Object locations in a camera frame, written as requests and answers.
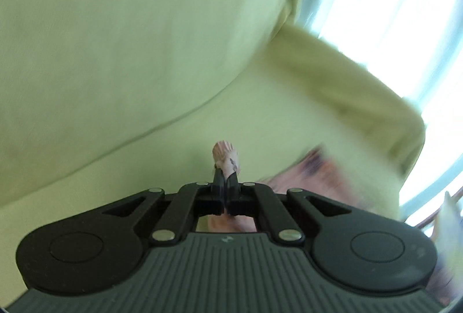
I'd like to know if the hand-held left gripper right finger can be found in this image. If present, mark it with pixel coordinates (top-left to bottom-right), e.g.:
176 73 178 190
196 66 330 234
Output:
226 172 352 246

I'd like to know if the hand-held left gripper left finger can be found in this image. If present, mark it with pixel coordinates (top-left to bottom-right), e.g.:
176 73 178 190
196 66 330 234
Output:
102 170 225 246

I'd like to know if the pink patterned garment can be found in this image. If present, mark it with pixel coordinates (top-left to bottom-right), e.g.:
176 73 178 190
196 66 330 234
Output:
197 141 398 232

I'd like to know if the green covered sofa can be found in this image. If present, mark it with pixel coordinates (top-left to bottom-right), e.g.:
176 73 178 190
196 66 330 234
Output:
0 0 427 310

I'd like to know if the blurred white cloth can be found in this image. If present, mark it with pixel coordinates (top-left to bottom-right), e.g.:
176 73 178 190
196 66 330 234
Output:
432 191 463 265

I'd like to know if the sheer window curtain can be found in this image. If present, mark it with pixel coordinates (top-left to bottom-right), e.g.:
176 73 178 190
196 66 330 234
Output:
295 0 463 227

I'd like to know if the wooden chair frame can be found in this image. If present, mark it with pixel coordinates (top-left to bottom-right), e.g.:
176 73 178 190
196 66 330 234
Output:
415 205 448 231

